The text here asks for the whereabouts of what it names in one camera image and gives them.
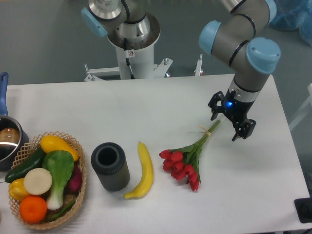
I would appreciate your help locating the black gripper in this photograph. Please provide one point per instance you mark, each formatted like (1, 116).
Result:
(235, 105)

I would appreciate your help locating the green cucumber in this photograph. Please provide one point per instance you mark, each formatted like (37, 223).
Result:
(35, 160)

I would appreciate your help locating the purple sweet potato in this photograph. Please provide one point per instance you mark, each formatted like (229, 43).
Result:
(75, 182)

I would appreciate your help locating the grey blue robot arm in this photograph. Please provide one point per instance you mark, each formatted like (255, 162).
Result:
(235, 43)

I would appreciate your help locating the woven wicker basket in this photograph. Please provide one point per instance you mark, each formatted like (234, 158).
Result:
(26, 150)

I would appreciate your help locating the black device at edge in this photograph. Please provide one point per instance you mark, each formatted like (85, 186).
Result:
(304, 209)

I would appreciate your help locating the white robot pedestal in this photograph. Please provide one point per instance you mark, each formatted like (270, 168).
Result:
(134, 45)

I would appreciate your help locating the yellow squash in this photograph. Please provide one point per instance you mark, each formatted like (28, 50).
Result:
(51, 143)

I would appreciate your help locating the green chili pepper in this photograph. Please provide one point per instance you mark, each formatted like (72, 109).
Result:
(54, 215)

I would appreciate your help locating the green bok choy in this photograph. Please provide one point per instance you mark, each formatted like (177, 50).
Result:
(60, 165)

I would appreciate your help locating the orange fruit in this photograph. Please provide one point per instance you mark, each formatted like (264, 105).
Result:
(33, 209)

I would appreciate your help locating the blue plastic bag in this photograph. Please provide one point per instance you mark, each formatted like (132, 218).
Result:
(294, 15)

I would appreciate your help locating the white round radish slice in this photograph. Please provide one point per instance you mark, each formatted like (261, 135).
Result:
(38, 181)

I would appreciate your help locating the yellow banana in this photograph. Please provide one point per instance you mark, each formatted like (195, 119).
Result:
(147, 177)

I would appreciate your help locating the dark grey ribbed vase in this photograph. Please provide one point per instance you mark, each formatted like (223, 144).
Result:
(109, 162)

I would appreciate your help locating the red tulip bouquet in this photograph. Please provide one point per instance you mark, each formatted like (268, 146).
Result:
(183, 163)

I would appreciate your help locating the yellow bell pepper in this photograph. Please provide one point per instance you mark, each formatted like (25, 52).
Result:
(17, 190)

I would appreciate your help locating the blue handled saucepan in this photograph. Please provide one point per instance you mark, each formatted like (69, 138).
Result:
(12, 135)

